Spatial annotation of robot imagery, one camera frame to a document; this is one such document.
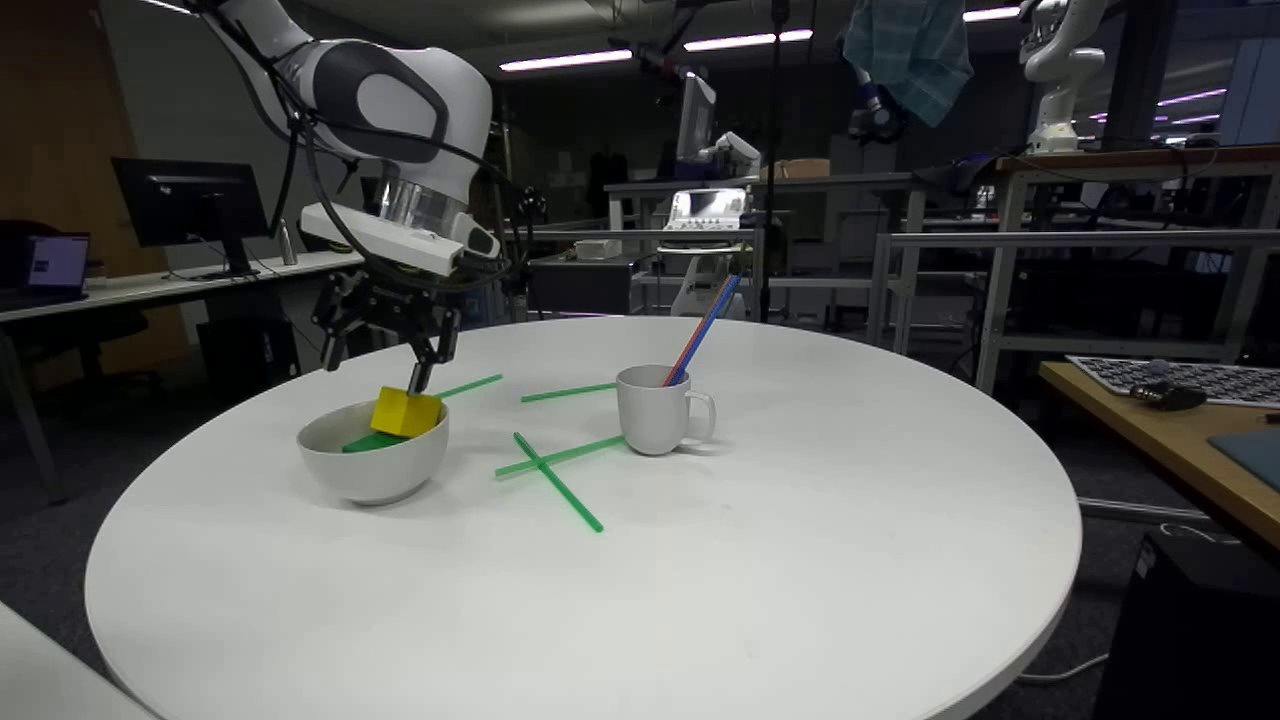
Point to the black computer monitor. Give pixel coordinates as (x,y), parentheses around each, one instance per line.
(194,200)

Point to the green straw in bowl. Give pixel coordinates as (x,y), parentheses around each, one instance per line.
(368,442)

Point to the laptop with purple screen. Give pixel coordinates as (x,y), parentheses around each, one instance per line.
(42,267)

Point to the green straw near mug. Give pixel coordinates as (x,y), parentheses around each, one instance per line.
(567,394)

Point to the white mug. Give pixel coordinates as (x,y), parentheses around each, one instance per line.
(663,412)

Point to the keyboard on desk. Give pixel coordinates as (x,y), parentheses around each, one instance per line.
(1230,387)

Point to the yellow block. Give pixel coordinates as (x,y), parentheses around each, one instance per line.
(407,412)

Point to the black computer mouse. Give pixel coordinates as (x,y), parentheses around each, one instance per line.
(1170,396)

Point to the long green straw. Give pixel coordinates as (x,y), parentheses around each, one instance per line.
(557,487)

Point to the white bowl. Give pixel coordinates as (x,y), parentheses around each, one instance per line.
(368,478)

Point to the white table corner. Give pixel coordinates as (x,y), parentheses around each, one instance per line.
(42,681)

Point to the white medical cart machine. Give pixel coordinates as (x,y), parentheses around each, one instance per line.
(713,194)

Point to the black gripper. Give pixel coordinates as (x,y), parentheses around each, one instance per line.
(414,304)

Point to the blue pink straw in mug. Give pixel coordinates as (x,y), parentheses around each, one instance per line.
(701,331)

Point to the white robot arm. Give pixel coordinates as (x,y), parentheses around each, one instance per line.
(420,112)

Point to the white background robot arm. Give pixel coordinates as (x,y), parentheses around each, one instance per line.
(1058,56)

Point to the wooden desk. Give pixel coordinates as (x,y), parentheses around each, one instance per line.
(1184,448)

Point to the white round table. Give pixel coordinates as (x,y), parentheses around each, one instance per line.
(863,537)

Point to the teal cloth hanging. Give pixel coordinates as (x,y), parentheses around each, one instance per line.
(913,49)

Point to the short green straw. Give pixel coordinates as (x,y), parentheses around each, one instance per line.
(557,459)

